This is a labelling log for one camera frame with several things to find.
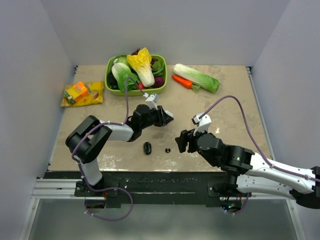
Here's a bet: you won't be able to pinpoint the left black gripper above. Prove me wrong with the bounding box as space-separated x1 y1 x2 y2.
140 105 173 130

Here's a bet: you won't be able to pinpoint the black earbud charging case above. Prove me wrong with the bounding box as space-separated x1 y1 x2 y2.
143 142 152 155

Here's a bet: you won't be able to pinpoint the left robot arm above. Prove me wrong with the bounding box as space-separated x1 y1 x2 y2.
65 104 174 196

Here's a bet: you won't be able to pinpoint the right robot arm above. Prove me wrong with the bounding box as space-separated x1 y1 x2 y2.
175 129 320 209

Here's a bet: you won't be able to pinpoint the green plastic basket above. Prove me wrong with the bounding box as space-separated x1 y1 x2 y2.
104 54 168 97

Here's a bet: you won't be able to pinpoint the purple onion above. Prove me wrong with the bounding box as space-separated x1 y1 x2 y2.
152 76 165 89

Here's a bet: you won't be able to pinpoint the orange toy carrot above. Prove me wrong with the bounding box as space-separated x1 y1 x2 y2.
171 75 201 93

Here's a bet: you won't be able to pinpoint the dark green leafy vegetable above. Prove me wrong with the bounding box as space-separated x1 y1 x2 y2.
151 61 165 76

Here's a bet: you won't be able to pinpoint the green lettuce in basket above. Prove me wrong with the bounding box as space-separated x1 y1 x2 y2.
111 62 140 93

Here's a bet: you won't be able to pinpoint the napa cabbage on table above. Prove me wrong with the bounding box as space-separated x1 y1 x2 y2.
173 63 220 93

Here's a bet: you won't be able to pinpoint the yellow napa cabbage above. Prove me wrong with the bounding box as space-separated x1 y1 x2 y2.
126 47 155 88

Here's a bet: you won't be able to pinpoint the dark red grapes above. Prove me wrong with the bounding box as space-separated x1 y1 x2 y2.
131 48 141 56

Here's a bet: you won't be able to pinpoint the round green cabbage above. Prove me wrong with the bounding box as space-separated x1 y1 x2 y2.
113 55 130 67

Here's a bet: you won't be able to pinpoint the yellow snack bag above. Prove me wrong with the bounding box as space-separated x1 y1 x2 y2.
60 81 104 107

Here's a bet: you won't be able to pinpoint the orange juice box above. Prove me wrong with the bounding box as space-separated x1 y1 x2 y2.
64 81 92 105

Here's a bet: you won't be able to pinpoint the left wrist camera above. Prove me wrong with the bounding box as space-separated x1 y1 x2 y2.
143 92 159 110

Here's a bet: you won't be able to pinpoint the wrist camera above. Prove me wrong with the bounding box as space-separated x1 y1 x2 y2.
191 113 212 136
143 92 159 110

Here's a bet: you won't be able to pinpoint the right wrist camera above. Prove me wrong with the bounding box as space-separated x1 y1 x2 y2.
191 113 212 136

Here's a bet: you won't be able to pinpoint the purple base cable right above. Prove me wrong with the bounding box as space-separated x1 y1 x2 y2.
223 192 253 215

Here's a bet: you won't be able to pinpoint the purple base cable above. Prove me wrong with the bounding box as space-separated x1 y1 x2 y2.
223 192 253 215
84 187 135 221

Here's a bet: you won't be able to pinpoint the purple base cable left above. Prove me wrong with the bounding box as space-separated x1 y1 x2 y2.
84 187 135 221

